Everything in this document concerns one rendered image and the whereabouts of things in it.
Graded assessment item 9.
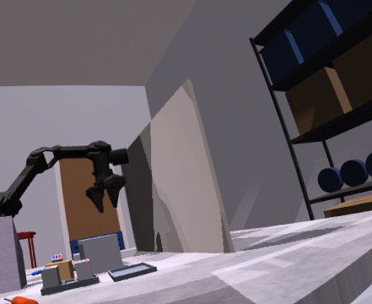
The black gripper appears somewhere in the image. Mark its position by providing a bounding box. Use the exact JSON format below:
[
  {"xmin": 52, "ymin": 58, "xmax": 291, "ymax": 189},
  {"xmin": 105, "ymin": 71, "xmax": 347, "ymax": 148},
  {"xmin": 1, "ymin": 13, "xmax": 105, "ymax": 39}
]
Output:
[{"xmin": 85, "ymin": 166, "xmax": 126, "ymax": 213}]

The large black panel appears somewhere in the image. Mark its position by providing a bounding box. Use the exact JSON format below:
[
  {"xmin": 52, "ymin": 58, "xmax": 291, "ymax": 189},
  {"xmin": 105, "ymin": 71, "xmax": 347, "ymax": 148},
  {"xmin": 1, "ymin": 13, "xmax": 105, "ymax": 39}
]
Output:
[{"xmin": 121, "ymin": 79, "xmax": 234, "ymax": 253}]

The brown cardboard box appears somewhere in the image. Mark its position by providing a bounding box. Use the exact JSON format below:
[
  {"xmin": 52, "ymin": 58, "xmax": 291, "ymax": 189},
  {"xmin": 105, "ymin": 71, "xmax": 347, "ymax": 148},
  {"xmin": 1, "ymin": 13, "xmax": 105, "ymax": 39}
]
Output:
[{"xmin": 45, "ymin": 260, "xmax": 75, "ymax": 281}]

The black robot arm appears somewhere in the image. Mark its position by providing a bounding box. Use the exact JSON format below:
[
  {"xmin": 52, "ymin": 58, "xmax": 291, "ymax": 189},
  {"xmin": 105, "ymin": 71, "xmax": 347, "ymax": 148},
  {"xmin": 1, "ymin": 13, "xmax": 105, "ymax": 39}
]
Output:
[{"xmin": 0, "ymin": 140, "xmax": 129, "ymax": 218}]

